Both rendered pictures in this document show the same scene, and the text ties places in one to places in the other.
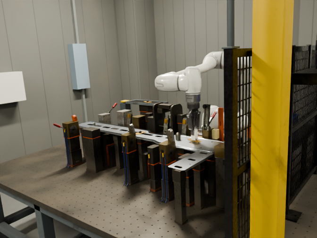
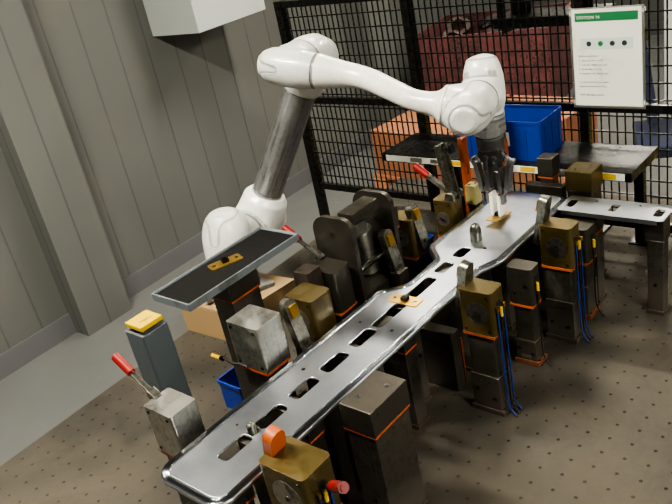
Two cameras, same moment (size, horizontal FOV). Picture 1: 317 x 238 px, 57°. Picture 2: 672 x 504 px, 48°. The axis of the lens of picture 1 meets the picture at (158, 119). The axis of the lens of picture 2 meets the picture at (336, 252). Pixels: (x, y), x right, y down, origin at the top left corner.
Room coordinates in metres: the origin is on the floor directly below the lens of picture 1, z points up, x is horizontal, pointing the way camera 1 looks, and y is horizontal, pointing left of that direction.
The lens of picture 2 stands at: (2.07, 1.73, 1.92)
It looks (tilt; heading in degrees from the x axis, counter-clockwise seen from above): 25 degrees down; 274
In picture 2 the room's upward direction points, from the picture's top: 12 degrees counter-clockwise
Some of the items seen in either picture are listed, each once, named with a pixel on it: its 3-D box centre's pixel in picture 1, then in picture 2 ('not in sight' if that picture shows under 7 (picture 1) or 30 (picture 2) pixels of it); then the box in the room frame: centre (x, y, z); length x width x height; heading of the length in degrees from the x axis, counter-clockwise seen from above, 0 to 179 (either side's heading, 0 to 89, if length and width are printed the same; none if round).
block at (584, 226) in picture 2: (186, 180); (583, 269); (1.55, -0.14, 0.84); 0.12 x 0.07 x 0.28; 140
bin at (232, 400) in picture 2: not in sight; (245, 386); (2.53, 0.01, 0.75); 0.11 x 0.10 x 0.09; 50
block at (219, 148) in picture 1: (224, 177); (586, 222); (1.48, -0.34, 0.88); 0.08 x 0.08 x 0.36; 50
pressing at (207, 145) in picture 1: (137, 133); (403, 306); (2.06, 0.16, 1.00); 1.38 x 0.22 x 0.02; 50
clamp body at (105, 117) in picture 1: (107, 133); (189, 468); (2.58, 0.47, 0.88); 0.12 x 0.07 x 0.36; 140
